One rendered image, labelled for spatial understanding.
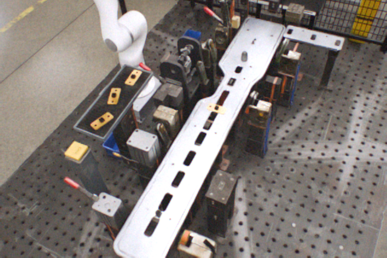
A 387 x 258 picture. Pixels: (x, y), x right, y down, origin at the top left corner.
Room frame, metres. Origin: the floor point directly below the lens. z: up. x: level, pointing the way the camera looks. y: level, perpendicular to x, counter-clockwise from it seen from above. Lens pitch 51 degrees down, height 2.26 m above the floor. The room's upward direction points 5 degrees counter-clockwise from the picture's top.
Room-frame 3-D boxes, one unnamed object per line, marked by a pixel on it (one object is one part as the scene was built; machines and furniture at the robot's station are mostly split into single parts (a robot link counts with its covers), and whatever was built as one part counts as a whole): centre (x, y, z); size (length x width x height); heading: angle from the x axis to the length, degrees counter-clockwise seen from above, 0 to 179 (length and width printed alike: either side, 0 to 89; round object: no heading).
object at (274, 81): (1.19, -0.38, 0.84); 0.11 x 0.08 x 0.29; 61
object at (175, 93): (1.11, 0.09, 0.89); 0.13 x 0.11 x 0.38; 61
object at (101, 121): (0.90, 0.35, 1.17); 0.08 x 0.04 x 0.01; 131
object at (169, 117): (0.97, 0.11, 0.89); 0.13 x 0.11 x 0.38; 61
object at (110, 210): (0.61, 0.33, 0.88); 0.11 x 0.10 x 0.36; 61
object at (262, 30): (1.02, -0.10, 1.00); 1.38 x 0.22 x 0.02; 151
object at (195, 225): (0.67, 0.10, 0.84); 0.17 x 0.06 x 0.29; 61
